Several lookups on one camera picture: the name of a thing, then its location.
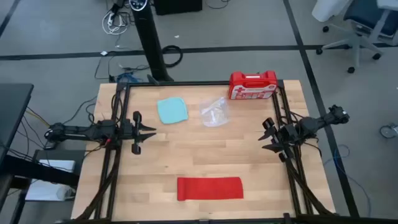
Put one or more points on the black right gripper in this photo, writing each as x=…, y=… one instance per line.
x=284, y=137

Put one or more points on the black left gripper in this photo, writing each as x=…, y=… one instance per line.
x=127, y=132

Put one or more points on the teal plastic container lid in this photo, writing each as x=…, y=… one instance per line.
x=172, y=110

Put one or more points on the clear plastic food container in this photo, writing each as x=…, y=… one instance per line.
x=214, y=119

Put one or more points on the red elastic bandage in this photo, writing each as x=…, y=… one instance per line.
x=210, y=188

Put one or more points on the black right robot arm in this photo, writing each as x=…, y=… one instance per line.
x=314, y=123

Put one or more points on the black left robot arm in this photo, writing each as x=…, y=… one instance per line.
x=77, y=132

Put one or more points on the red first aid kit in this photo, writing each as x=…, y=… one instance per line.
x=252, y=85

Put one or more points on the black tower fan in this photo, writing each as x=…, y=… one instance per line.
x=150, y=40

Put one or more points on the grey caster wheel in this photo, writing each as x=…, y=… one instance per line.
x=388, y=130

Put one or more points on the black floor box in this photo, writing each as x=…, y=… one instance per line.
x=177, y=6

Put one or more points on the black desk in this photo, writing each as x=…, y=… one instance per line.
x=14, y=112

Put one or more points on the grey office chair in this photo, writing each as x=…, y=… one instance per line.
x=357, y=28

